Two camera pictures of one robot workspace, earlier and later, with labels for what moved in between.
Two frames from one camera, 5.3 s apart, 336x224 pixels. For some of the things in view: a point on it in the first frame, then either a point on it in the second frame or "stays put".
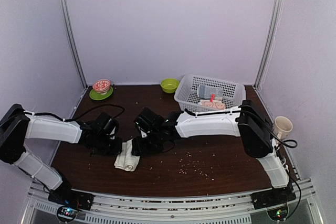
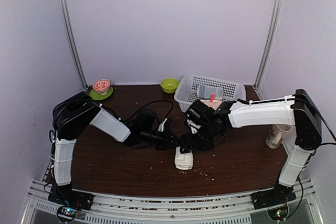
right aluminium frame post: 274,29 stays put
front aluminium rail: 175,208 stays put
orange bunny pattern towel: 216,104 stays put
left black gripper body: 105,148 -> 161,141
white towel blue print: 125,159 -> 183,161
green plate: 96,96 stays put
